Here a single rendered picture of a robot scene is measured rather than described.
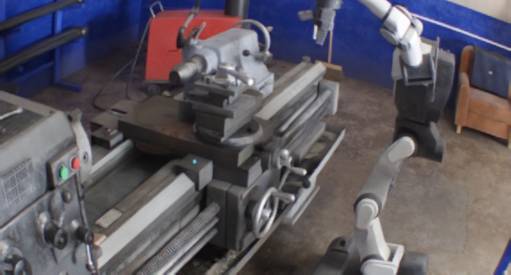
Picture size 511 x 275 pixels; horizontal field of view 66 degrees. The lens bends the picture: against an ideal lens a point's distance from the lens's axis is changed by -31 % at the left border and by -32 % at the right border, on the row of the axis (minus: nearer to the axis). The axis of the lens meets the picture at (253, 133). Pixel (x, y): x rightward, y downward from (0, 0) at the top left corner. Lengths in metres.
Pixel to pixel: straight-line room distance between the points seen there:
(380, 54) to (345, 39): 0.44
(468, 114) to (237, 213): 3.49
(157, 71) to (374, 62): 2.36
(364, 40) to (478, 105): 1.77
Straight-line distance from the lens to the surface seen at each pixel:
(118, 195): 2.04
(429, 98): 2.01
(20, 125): 1.18
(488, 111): 5.03
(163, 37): 4.81
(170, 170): 1.99
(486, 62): 5.19
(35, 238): 1.15
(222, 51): 2.31
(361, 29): 5.77
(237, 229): 2.02
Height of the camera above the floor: 1.79
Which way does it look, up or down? 25 degrees down
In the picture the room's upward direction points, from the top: 4 degrees clockwise
